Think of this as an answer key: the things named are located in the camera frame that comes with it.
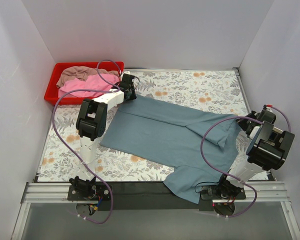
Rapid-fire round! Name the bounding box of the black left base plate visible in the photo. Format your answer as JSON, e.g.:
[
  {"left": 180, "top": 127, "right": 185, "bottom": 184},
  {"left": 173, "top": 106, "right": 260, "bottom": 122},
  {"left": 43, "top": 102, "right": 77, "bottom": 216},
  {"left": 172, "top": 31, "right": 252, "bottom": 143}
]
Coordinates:
[{"left": 67, "top": 184, "right": 111, "bottom": 201}]

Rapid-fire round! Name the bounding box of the beige t shirt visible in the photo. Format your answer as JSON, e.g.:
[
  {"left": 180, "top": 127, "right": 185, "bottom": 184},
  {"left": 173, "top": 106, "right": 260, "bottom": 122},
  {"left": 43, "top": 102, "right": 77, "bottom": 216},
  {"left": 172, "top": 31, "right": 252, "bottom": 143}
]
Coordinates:
[{"left": 56, "top": 66, "right": 120, "bottom": 88}]

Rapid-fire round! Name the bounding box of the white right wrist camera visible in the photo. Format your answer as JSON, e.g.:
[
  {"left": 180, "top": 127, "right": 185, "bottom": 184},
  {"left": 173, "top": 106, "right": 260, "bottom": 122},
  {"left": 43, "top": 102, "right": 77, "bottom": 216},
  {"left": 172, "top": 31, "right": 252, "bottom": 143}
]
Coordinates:
[{"left": 263, "top": 104, "right": 273, "bottom": 112}]

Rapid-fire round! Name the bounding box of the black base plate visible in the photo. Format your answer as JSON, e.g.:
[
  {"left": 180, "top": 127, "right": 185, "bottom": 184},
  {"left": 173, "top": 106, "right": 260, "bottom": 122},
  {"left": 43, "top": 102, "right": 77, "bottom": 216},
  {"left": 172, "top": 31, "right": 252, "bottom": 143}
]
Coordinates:
[
  {"left": 67, "top": 184, "right": 111, "bottom": 201},
  {"left": 198, "top": 184, "right": 246, "bottom": 212}
]

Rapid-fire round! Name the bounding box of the floral table mat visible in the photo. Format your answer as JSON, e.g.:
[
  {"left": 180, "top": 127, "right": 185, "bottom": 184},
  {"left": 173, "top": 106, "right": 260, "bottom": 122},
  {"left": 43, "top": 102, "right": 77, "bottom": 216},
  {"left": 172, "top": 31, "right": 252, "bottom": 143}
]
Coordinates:
[{"left": 35, "top": 70, "right": 250, "bottom": 183}]

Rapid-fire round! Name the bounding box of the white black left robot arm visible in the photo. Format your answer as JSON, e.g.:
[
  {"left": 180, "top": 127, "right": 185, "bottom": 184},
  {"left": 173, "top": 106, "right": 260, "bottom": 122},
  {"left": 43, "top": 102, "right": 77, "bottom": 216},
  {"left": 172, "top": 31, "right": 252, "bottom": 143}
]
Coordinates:
[{"left": 69, "top": 71, "right": 140, "bottom": 200}]

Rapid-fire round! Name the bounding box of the blue-grey t shirt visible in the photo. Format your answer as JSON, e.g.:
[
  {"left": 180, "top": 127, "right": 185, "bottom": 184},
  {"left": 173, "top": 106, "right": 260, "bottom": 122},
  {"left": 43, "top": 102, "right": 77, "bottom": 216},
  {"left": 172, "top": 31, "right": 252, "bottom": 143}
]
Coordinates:
[{"left": 100, "top": 96, "right": 241, "bottom": 204}]

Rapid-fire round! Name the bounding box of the aluminium right side rail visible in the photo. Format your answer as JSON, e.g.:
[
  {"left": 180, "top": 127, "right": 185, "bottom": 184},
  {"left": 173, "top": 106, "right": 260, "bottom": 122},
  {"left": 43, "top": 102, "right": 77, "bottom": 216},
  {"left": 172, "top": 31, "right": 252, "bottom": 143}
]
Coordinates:
[{"left": 231, "top": 66, "right": 276, "bottom": 181}]

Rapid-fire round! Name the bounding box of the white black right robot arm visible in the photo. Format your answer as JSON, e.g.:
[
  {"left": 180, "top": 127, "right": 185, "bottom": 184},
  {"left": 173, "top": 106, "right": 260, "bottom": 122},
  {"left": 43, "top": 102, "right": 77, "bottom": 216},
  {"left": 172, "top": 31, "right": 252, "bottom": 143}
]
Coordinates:
[{"left": 216, "top": 105, "right": 295, "bottom": 199}]

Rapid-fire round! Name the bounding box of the red plastic bin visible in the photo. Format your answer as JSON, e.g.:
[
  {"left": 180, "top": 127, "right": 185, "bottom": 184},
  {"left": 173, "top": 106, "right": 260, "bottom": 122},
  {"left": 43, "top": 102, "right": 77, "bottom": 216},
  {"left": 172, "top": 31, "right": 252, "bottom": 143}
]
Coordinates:
[{"left": 44, "top": 61, "right": 125, "bottom": 106}]

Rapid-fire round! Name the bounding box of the aluminium front frame rail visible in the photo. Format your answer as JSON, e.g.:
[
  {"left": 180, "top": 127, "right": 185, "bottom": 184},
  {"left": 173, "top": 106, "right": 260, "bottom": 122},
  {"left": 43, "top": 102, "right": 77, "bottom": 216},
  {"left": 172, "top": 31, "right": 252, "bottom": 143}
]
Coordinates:
[{"left": 21, "top": 181, "right": 290, "bottom": 203}]

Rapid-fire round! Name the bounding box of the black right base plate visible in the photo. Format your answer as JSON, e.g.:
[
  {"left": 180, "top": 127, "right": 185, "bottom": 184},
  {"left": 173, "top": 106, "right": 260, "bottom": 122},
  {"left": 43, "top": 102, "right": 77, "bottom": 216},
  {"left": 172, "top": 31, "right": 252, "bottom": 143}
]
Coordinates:
[{"left": 198, "top": 184, "right": 246, "bottom": 212}]

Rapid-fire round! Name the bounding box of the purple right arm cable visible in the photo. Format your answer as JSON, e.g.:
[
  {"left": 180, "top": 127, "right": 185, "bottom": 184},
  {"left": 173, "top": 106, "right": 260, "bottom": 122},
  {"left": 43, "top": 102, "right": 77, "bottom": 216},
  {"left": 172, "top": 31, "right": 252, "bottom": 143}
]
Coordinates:
[{"left": 200, "top": 105, "right": 292, "bottom": 219}]

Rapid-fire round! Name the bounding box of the pink t shirt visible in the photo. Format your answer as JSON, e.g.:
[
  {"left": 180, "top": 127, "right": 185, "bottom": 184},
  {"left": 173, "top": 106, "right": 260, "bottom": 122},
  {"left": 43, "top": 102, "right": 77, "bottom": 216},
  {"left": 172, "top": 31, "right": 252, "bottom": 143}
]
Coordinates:
[{"left": 58, "top": 74, "right": 113, "bottom": 98}]

